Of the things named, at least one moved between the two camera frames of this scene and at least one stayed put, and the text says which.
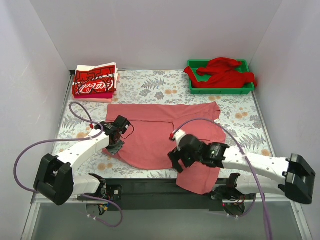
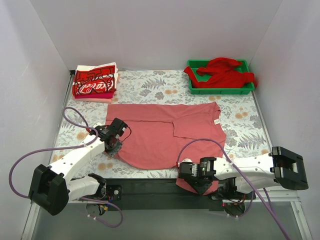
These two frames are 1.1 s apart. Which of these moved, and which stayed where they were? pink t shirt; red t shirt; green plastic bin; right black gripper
Moved: right black gripper
Stayed: pink t shirt; green plastic bin; red t shirt
